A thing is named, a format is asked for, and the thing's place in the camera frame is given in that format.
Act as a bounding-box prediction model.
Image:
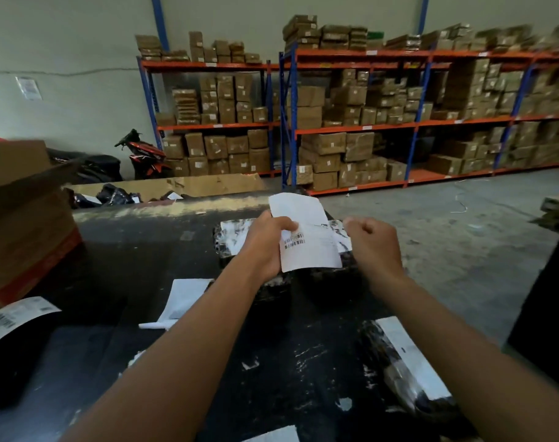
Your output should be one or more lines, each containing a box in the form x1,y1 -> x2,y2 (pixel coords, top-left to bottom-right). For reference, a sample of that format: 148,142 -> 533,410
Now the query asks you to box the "flat brown cardboard sheet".
67,173 -> 267,204

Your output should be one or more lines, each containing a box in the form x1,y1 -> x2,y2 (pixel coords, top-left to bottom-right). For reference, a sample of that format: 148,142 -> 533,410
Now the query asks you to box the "person's right forearm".
367,270 -> 559,442

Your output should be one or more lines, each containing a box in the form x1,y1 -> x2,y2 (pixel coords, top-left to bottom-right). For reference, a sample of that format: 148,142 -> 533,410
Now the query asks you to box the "open brown cardboard box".
0,140 -> 83,314

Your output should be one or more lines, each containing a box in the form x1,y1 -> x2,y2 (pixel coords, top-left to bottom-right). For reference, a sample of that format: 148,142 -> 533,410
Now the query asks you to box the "black tarp heap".
47,148 -> 123,184

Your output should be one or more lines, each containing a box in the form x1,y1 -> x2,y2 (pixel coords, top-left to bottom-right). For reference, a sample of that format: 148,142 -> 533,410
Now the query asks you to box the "white label backing paper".
139,278 -> 215,331

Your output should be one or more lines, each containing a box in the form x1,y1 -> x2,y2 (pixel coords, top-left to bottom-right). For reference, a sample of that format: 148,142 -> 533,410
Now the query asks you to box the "wooden pallet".
530,181 -> 559,233

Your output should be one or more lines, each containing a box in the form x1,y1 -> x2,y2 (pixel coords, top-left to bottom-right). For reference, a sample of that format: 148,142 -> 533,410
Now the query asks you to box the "red and black motorcycle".
114,129 -> 172,180

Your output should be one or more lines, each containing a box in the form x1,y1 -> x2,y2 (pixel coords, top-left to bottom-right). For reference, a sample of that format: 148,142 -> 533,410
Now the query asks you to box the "black parcel with white label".
358,316 -> 461,425

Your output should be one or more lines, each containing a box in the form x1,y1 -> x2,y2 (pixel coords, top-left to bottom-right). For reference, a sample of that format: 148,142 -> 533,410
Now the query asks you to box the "black bin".
507,227 -> 559,395

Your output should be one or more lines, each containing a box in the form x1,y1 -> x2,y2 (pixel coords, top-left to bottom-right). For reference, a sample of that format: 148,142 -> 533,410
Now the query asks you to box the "wide blue orange shelf rack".
279,43 -> 559,197

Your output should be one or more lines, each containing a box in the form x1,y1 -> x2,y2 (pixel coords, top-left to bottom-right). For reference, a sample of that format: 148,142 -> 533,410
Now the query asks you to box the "white string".
449,178 -> 491,214

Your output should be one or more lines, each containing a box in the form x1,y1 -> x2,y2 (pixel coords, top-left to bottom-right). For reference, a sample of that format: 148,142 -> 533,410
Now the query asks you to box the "pile of black plastic bags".
63,183 -> 184,210

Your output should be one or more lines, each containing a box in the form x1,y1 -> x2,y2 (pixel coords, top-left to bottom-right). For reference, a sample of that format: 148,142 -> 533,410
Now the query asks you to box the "white shipping label sheet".
268,192 -> 344,273

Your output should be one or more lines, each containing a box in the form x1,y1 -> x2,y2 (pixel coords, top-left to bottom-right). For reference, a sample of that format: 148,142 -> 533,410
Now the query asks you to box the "white paper wall notice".
16,76 -> 43,101

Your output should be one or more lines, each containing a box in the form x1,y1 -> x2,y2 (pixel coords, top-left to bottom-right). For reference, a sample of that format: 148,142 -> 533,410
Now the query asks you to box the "stack of brown cardboard boxes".
162,129 -> 271,177
135,31 -> 263,65
295,118 -> 559,192
283,14 -> 559,54
155,72 -> 269,126
292,59 -> 559,127

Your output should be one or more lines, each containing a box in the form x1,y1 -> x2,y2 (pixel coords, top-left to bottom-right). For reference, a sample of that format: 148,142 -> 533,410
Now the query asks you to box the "black wrapped parcel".
213,218 -> 355,300

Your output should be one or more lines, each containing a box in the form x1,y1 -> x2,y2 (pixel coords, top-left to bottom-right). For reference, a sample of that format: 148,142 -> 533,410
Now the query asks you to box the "person's right hand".
343,217 -> 407,284

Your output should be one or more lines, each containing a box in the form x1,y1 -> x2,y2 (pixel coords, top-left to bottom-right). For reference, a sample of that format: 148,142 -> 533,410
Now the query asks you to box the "black parcel with barcode label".
0,296 -> 65,410

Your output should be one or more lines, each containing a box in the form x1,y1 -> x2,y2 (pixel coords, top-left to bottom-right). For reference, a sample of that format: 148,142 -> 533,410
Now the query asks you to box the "person's left hand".
238,211 -> 299,284

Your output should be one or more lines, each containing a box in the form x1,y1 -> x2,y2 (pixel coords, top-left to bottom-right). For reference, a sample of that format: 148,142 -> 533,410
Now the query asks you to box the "person's left forearm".
59,267 -> 264,442

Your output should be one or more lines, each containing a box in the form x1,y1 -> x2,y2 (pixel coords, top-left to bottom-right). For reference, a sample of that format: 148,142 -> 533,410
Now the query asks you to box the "narrow blue orange shelf rack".
137,57 -> 281,178

